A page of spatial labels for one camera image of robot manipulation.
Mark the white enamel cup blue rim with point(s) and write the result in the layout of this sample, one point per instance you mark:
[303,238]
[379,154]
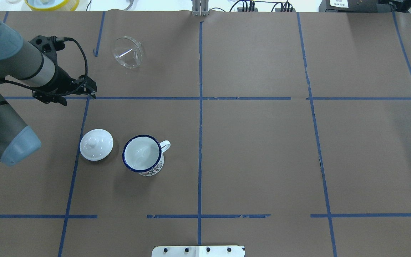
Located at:
[144,155]

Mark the white cup lid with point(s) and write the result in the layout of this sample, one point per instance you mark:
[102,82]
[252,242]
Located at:
[96,145]

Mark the aluminium frame post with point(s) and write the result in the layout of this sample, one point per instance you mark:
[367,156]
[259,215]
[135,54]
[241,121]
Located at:
[200,8]

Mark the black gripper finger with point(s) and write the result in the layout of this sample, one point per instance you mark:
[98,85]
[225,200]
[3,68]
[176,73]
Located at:
[47,99]
[87,86]

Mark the yellow tape roll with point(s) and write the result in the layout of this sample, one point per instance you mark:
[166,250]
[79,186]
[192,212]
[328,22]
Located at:
[52,5]

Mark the black computer box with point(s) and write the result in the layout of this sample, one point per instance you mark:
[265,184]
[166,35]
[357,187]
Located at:
[357,6]

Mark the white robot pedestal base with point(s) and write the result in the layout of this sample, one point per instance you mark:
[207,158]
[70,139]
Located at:
[199,251]

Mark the clear glass funnel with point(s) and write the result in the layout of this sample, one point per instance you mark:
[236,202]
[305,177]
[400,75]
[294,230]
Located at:
[128,52]

